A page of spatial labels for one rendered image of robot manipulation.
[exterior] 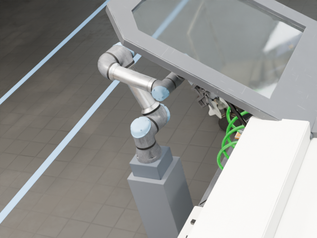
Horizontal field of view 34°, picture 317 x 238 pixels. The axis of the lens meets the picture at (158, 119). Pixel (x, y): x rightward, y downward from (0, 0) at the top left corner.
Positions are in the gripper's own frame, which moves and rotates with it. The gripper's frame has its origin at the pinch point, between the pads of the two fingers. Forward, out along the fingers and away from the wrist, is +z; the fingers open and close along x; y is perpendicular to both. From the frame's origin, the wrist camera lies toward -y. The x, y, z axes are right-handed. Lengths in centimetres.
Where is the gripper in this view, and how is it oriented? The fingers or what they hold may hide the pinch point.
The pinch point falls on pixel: (225, 112)
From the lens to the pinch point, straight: 256.9
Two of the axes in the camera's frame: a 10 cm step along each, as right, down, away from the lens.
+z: 5.9, 8.0, -1.2
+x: -6.4, 3.8, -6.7
